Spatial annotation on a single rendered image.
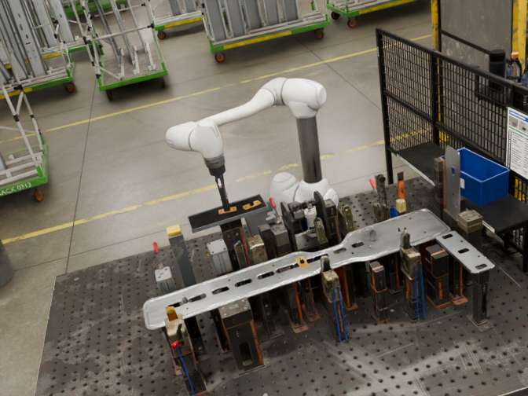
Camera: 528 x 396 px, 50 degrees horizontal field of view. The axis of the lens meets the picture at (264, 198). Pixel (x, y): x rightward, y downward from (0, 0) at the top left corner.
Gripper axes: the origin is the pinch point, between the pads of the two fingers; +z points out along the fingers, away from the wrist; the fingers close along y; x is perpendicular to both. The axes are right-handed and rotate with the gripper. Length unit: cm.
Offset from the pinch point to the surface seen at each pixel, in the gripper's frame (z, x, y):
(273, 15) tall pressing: 75, 88, -696
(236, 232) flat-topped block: 14.2, 1.7, 4.7
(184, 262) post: 21.3, -24.9, 9.1
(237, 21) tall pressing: 67, 31, -669
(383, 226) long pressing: 20, 69, 16
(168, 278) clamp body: 14.5, -29.7, 28.8
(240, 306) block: 17, 0, 54
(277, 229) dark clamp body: 12.3, 21.2, 11.5
